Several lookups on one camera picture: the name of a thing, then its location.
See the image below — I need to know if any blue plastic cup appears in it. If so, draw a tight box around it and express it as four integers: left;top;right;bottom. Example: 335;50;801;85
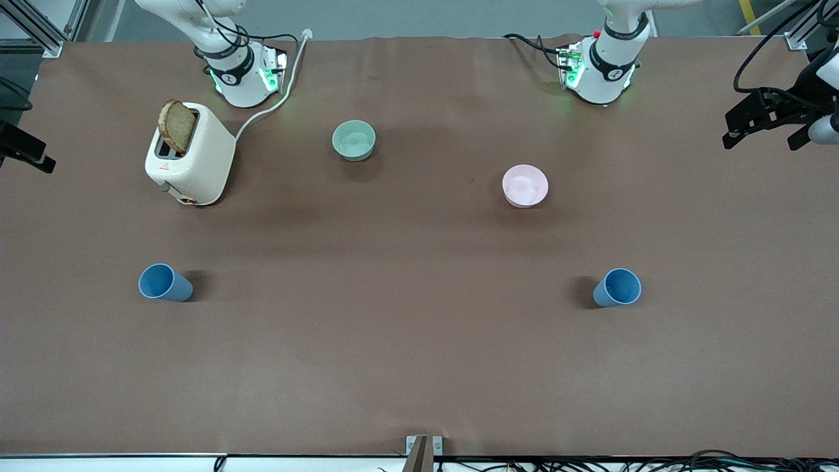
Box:
593;267;642;308
138;263;194;303

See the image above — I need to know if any brown bread slice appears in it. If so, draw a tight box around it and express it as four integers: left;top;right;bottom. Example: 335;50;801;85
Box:
157;99;198;155

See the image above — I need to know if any cream white toaster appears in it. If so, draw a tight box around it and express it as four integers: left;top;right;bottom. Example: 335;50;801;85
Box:
144;102;237;207

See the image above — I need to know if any pink bowl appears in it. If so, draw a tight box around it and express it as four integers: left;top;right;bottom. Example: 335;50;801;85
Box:
502;164;549;209

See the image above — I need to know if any green bowl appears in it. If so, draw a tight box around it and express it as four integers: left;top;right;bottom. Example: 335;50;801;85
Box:
332;119;377;162

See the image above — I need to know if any brown table mat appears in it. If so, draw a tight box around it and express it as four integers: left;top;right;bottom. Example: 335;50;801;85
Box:
0;35;839;458

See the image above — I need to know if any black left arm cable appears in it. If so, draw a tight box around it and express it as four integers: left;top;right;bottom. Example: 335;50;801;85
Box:
733;0;828;94

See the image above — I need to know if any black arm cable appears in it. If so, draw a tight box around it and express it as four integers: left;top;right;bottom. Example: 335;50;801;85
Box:
733;0;828;94
193;0;251;61

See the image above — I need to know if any aluminium frame profile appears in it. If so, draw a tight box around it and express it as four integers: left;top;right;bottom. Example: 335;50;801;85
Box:
737;0;839;51
0;0;90;58

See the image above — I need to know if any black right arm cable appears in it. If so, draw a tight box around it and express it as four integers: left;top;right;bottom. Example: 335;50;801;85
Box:
193;0;251;61

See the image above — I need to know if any white toaster power cable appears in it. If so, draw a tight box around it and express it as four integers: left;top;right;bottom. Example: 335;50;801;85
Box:
234;29;313;142

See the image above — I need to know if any black floor cable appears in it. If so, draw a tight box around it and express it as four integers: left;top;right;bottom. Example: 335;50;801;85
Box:
435;458;682;472
678;449;839;472

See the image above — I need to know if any metal bracket with post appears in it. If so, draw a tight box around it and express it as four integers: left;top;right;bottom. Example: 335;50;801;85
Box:
405;435;444;472

